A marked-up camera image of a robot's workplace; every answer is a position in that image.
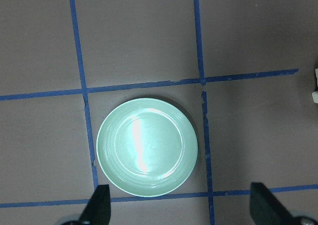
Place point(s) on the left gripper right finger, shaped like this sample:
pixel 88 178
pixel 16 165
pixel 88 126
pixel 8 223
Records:
pixel 266 209

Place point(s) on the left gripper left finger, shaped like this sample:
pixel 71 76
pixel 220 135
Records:
pixel 97 210

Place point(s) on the white rice cooker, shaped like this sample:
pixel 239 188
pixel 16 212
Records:
pixel 315 93

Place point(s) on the left green plate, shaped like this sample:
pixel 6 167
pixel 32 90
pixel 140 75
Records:
pixel 146 147

